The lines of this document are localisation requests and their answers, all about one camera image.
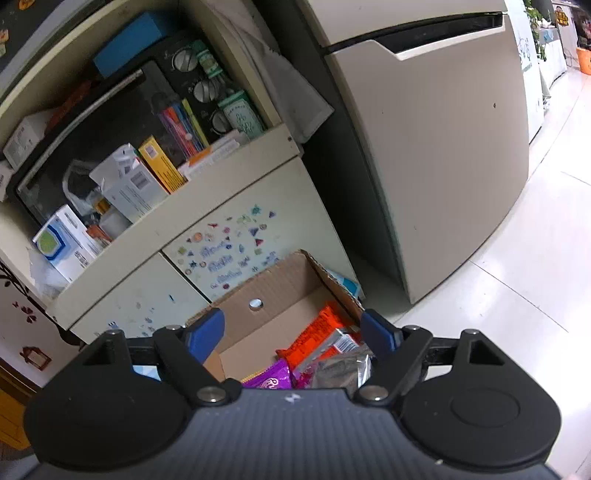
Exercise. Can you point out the pink white snack packet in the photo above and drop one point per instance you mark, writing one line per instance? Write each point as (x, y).
(302, 379)

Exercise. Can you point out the red noodle snack packet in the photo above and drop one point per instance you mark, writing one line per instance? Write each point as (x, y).
(331, 333)

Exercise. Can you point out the orange small packet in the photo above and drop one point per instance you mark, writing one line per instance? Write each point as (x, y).
(99, 236)

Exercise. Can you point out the purple cartoon snack packet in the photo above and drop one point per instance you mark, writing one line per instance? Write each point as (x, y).
(277, 376)

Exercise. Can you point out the white barcode box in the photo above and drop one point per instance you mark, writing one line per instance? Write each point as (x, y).
(127, 184)

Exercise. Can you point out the cardboard milk box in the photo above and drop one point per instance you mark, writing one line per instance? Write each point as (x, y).
(267, 312)

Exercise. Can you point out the cream refrigerator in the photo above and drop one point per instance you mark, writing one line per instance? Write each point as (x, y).
(435, 92)

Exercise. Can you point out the silver foil snack packet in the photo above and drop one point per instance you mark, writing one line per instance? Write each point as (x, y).
(343, 371)

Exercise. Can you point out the light blue yellow snack packet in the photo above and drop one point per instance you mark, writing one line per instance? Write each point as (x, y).
(349, 285)

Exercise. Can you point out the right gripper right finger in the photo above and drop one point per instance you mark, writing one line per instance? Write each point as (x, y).
(399, 355)

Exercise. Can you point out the cream sticker-covered cabinet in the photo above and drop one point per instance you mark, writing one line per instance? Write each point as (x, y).
(152, 171)

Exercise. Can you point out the white blue carton box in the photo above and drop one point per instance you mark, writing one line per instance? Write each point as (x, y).
(65, 244)

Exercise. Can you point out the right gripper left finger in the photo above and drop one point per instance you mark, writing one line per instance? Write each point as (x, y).
(181, 353)

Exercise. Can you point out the green glass bottle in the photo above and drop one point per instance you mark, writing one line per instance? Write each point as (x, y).
(232, 108)

